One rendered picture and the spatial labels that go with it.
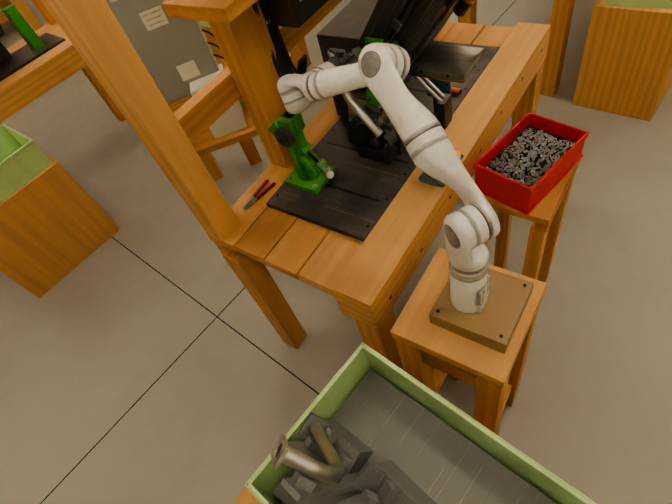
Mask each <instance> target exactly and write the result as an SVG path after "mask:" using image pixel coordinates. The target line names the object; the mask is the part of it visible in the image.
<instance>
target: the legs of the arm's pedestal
mask: <svg viewBox="0 0 672 504"><path fill-rule="evenodd" d="M538 309H539V307H538ZM538 309H537V311H536V314H535V316H534V319H533V321H532V323H531V326H530V328H529V330H528V333H527V335H526V337H525V340H524V342H523V344H522V347H521V349H520V351H519V354H518V356H517V358H516V361H515V363H514V365H513V368H512V370H511V372H510V375H509V377H508V380H507V382H506V384H505V387H504V388H501V387H499V386H496V385H494V384H492V383H490V382H488V381H486V380H483V379H481V378H479V377H477V376H475V375H472V374H470V373H468V372H466V371H464V370H462V369H459V368H457V367H455V366H453V365H451V364H448V363H446V362H444V361H442V360H440V359H438V358H435V357H433V356H431V355H429V354H427V353H425V352H422V351H420V350H418V349H416V348H414V347H411V346H409V345H407V344H405V343H403V342H401V341H398V340H396V339H395V341H396V345H397V349H398V352H399V356H400V360H401V363H402V367H403V370H404V371H405V372H407V373H408V374H409V375H411V376H412V377H414V378H415V379H417V380H418V381H420V382H421V383H423V384H424V385H425V386H427V387H428V388H430V389H431V390H433V391H434V392H436V393H437V394H438V392H439V390H440V388H441V386H442V384H443V382H444V380H445V378H446V377H448V378H450V379H453V380H455V381H457V379H460V380H462V381H464V382H466V383H468V384H470V385H472V386H475V404H474V419H475V420H476V421H478V422H479V423H481V424H482V425H483V426H485V427H486V428H488V429H489V430H491V431H492V432H494V433H495V434H496V435H498V431H499V426H500V421H501V416H502V412H503V409H504V407H505V405H507V406H509V407H512V405H513V402H514V400H515V398H516V395H517V392H518V388H519V384H520V380H521V376H522V372H523V368H524V364H525V360H526V356H527V352H528V348H529V345H530V341H531V337H532V333H533V329H534V325H535V321H536V317H537V313H538ZM432 367H434V368H435V370H434V372H433V368H432Z"/></svg>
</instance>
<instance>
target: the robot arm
mask: <svg viewBox="0 0 672 504"><path fill-rule="evenodd" d="M326 55H327V56H329V58H330V59H329V60H328V61H326V62H324V63H322V64H320V65H318V66H316V67H315V68H314V69H312V70H310V71H308V72H306V73H304V74H287V75H284V76H282V77H281V78H280V79H279V80H278V82H277V89H278V92H279V94H280V96H281V99H282V101H283V103H284V106H285V108H286V110H287V111H288V112H289V113H291V114H299V113H301V112H303V111H304V110H305V109H307V107H308V106H309V105H310V104H311V102H312V101H319V100H321V101H325V100H327V99H328V98H329V97H333V96H336V95H339V94H342V93H346V92H349V91H352V90H356V89H360V88H365V87H368V88H369V89H370V91H371V92H372V93H373V95H374V96H375V98H376V99H377V100H378V102H379V103H380V105H381V106H382V107H383V109H384V111H385V112H386V114H387V116H388V118H389V119H390V121H391V123H392V125H393V126H394V128H395V130H396V131H397V133H398V135H399V137H400V138H401V140H402V142H403V144H404V146H405V148H406V150H407V152H408V153H409V155H410V157H411V159H412V161H413V162H414V164H415V165H416V166H417V167H418V168H419V169H420V170H421V171H423V172H424V173H426V174H428V175H429V176H431V177H433V178H435V179H437V180H439V181H441V182H442V183H444V184H446V185H447V186H449V187H450V188H451V189H452V190H453V191H455V193H456V194H457V195H458V196H459V197H460V199H461V200H462V201H463V203H464V204H465V206H463V207H461V208H460V209H458V210H456V211H454V212H452V213H450V214H448V215H447V216H446V217H445V218H444V222H443V229H444V236H445V245H446V251H447V254H448V257H449V279H450V300H451V303H452V305H453V307H454V308H455V309H457V310H458V311H460V312H463V313H475V312H477V313H481V312H482V311H483V308H484V306H485V303H486V301H487V299H488V298H489V285H490V275H489V274H488V262H489V252H488V249H487V247H486V246H485V245H484V244H483V243H485V242H486V241H488V240H490V239H492V238H494V237H495V236H497V235H498V234H499V232H500V223H499V220H498V217H497V215H496V213H495V211H494V210H493V208H492V206H491V205H490V203H489V202H488V200H487V199H486V198H485V196H484V195H483V193H482V192H481V190H480V189H479V188H478V186H477V185H476V183H475V182H474V180H473V179H472V178H471V176H470V175H469V173H468V171H467V170H466V168H465V167H464V165H463V163H462V162H461V160H460V158H459V156H458V154H457V153H456V151H455V149H454V147H453V145H452V143H451V142H450V140H449V138H448V136H447V134H446V133H445V131H444V129H443V127H442V126H441V124H440V122H439V121H438V120H437V118H436V117H435V116H434V115H433V114H432V113H431V112H430V111H429V110H428V109H427V108H426V107H425V106H424V105H423V104H422V103H420V102H419V101H418V100H417V99H416V98H415V97H414V96H413V95H412V94H411V93H410V92H409V90H408V89H407V87H406V86H405V84H404V83H403V80H404V79H405V78H406V76H407V75H408V73H409V70H410V57H409V55H408V53H407V51H406V50H405V49H404V48H402V47H400V46H398V45H395V44H389V43H371V44H368V45H367V46H365V47H364V48H363V49H362V51H361V52H360V55H359V59H358V62H357V63H353V64H348V65H347V63H346V60H347V61H348V60H350V59H351V58H352V57H353V56H354V54H353V53H352V52H350V53H345V50H344V49H337V48H330V49H329V50H328V52H327V53H326ZM338 57H342V58H338Z"/></svg>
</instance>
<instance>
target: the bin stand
mask: <svg viewBox="0 0 672 504"><path fill-rule="evenodd" d="M579 163H580V161H579V162H578V163H577V164H576V165H575V166H574V167H573V168H572V169H571V170H570V171H569V172H568V174H567V175H566V176H565V177H564V178H563V179H562V180H561V181H560V182H559V183H558V184H557V185H556V186H555V187H554V188H553V189H552V190H551V191H550V192H549V193H548V194H547V195H546V196H545V197H544V198H543V199H542V200H541V201H540V203H539V204H538V205H537V206H536V207H535V208H534V209H533V210H532V211H531V212H530V213H529V214H528V215H526V214H524V213H522V212H519V211H517V210H515V209H513V208H511V207H509V206H507V205H505V204H503V203H501V202H499V201H497V200H495V199H493V198H491V197H489V196H487V195H485V194H483V195H484V196H485V198H486V199H487V200H488V202H489V203H490V205H491V206H492V208H493V210H495V211H498V220H499V223H500V232H499V234H498V235H497V236H496V242H495V254H494V266H496V267H499V268H502V269H505V267H506V264H507V256H508V248H509V239H510V231H511V223H512V215H513V216H516V217H520V218H523V219H527V220H530V221H533V222H532V224H531V226H530V231H529V236H528V242H527V248H526V254H525V259H524V265H523V271H522V275H524V276H527V277H530V278H533V279H536V280H539V281H542V282H545V283H546V282H547V280H548V276H549V272H550V268H551V265H552V261H553V257H554V253H555V249H556V245H557V241H558V237H559V234H560V230H561V226H562V222H563V218H564V214H565V210H566V206H567V202H568V199H569V195H570V191H571V187H572V183H573V179H574V175H575V172H576V170H577V168H578V166H579Z"/></svg>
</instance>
